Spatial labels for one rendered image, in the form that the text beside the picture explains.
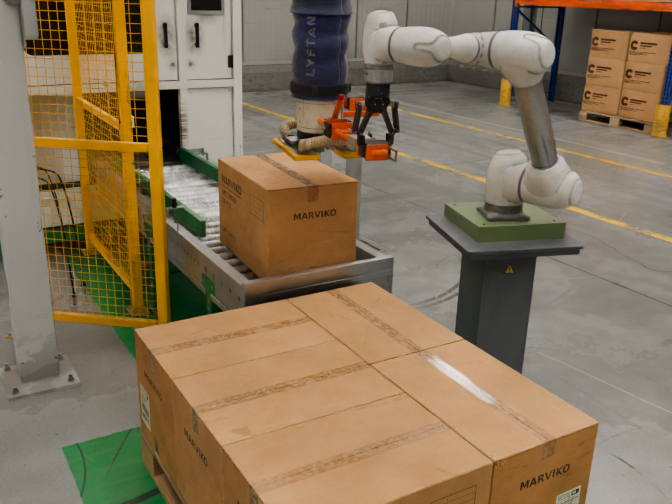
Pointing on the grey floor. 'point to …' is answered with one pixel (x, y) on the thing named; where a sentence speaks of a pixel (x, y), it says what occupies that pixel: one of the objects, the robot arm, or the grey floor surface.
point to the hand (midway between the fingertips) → (375, 147)
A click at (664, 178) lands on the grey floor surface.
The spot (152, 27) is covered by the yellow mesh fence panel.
